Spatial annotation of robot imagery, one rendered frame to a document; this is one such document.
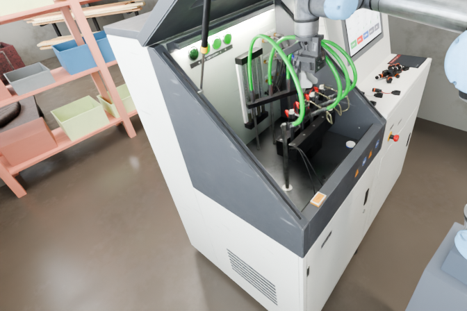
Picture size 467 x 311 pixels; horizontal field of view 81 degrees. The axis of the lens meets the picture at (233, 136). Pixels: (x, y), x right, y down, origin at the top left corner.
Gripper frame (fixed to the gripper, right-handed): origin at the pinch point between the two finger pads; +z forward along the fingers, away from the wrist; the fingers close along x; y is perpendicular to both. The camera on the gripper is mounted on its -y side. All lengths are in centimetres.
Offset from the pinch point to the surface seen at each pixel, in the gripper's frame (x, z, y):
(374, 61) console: 80, 20, -1
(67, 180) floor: -64, 121, -227
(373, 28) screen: 82, 2, -5
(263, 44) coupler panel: 20.3, -6.9, -32.0
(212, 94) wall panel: -15.0, 2.7, -32.4
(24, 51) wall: 46, 90, -782
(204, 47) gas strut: -32.5, -25.3, -9.6
